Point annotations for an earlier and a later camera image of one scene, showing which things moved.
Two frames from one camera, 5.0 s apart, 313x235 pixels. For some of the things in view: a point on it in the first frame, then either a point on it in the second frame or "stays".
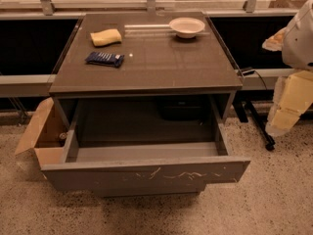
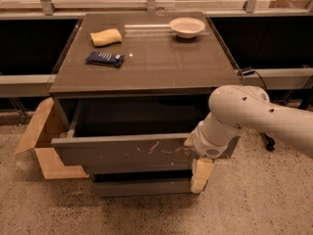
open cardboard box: (48, 135) stays
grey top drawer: (145, 166) → (129, 135)
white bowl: (186, 27) stays
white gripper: (298, 44) → (204, 146)
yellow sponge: (106, 37) stays
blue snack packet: (105, 59) stays
